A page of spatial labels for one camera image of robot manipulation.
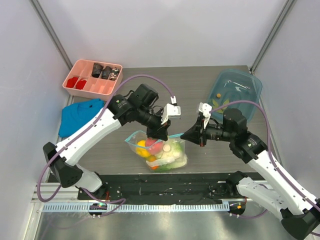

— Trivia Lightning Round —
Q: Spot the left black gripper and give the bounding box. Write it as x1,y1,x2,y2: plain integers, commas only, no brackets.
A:
135,105,171,141

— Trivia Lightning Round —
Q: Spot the pink peach toy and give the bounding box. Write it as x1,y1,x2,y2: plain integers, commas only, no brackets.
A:
145,138,164,155

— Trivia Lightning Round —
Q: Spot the white cauliflower toy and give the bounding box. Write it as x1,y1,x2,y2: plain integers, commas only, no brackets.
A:
159,139,184,161

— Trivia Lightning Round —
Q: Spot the clear zip top bag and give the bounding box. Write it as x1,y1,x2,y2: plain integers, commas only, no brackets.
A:
125,130,185,173

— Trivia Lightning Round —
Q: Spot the yellow pear toy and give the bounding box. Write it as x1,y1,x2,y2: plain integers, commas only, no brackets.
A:
135,140,151,158

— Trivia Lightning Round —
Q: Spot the orange green mango toy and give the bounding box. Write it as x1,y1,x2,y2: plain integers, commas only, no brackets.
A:
146,155,160,171

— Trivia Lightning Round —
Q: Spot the green lettuce toy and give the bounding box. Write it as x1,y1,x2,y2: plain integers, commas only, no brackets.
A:
155,141,188,173

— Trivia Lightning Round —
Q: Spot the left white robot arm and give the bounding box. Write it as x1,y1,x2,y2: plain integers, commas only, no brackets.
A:
43,84,171,200

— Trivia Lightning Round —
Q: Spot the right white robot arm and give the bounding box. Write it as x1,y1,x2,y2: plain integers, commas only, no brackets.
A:
181,108,320,240

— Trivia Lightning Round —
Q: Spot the teal plastic basin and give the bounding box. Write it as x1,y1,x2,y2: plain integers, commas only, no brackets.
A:
206,69,263,109

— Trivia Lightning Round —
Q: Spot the dark patterned roll three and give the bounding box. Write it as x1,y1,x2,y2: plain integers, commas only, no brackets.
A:
108,67,120,81

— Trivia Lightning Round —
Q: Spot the dark patterned roll two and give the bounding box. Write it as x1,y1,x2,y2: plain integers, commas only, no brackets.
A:
101,66,112,80

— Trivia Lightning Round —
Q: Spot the pink compartment tray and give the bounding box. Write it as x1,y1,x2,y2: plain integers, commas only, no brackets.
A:
62,59,123,101

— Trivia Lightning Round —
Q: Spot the blue folded cloth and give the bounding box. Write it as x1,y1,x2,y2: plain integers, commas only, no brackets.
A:
58,98,105,138

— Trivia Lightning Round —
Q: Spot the dark patterned roll one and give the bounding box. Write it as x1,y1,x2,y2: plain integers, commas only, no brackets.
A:
91,62,104,78

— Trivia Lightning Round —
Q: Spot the red item right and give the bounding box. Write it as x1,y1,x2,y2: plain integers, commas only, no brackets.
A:
74,79,87,90

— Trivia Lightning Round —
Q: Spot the red item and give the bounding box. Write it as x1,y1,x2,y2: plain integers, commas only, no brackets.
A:
65,76,79,88
74,79,87,90

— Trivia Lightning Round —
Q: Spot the red item left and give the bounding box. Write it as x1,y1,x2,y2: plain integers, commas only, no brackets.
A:
65,76,79,88

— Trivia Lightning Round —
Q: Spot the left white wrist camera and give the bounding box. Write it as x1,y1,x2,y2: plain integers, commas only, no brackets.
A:
161,96,182,125

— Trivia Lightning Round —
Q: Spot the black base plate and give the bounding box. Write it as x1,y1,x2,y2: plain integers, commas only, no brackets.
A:
77,171,256,204

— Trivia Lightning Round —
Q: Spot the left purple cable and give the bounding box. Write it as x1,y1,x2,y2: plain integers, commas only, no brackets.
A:
37,74,179,217

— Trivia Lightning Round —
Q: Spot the white slotted cable duct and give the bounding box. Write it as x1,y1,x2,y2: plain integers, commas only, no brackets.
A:
42,201,230,213

